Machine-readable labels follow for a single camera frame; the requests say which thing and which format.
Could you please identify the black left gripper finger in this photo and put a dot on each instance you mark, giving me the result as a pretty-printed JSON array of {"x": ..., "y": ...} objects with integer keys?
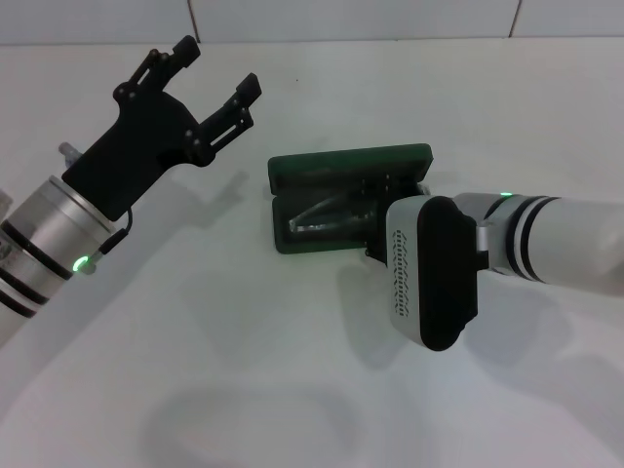
[
  {"x": 187, "y": 49},
  {"x": 248, "y": 88}
]

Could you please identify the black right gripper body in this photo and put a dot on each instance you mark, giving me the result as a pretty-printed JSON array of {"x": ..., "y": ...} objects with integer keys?
[{"x": 407, "y": 191}]

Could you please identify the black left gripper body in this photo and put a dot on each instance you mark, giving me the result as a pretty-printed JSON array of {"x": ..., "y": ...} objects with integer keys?
[{"x": 131, "y": 156}]

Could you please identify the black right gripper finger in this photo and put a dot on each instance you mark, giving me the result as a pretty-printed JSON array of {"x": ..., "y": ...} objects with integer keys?
[
  {"x": 375, "y": 192},
  {"x": 378, "y": 251}
]

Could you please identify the green glasses case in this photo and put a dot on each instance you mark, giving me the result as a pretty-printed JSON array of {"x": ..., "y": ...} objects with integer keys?
[{"x": 317, "y": 166}]

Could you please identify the clear plastic glasses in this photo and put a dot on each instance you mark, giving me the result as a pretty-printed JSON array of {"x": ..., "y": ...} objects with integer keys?
[{"x": 312, "y": 222}]

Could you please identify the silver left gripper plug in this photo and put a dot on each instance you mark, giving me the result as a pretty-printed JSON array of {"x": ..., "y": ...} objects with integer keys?
[{"x": 68, "y": 153}]

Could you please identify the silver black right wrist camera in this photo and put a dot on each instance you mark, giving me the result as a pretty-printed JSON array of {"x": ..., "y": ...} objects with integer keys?
[{"x": 439, "y": 273}]

